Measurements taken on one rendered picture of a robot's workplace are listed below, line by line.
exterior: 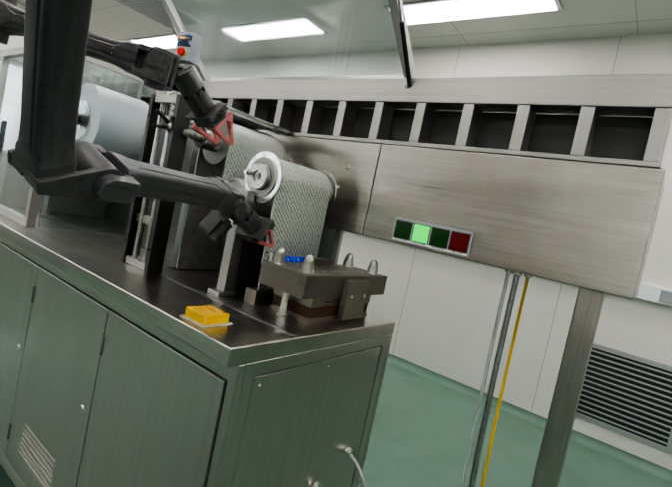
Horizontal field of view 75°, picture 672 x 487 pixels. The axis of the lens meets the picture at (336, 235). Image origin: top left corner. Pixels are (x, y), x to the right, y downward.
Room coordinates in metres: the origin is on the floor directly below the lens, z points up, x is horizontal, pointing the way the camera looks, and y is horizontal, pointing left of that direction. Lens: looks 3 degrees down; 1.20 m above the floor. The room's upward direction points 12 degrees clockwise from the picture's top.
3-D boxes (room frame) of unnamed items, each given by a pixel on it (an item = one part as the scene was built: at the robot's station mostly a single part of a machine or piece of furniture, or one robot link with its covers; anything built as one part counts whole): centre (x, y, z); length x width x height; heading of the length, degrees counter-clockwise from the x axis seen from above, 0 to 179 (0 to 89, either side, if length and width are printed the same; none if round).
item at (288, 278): (1.28, 0.00, 1.00); 0.40 x 0.16 x 0.06; 144
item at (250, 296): (1.32, 0.11, 0.92); 0.28 x 0.04 x 0.04; 144
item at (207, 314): (0.97, 0.25, 0.91); 0.07 x 0.07 x 0.02; 54
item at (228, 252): (1.25, 0.29, 1.05); 0.06 x 0.05 x 0.31; 144
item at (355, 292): (1.24, -0.09, 0.96); 0.10 x 0.03 x 0.11; 144
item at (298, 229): (1.32, 0.12, 1.10); 0.23 x 0.01 x 0.18; 144
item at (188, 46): (1.60, 0.66, 1.66); 0.07 x 0.07 x 0.10; 74
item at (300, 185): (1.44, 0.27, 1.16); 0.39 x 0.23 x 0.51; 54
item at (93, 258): (1.84, 0.97, 0.88); 2.52 x 0.66 x 0.04; 54
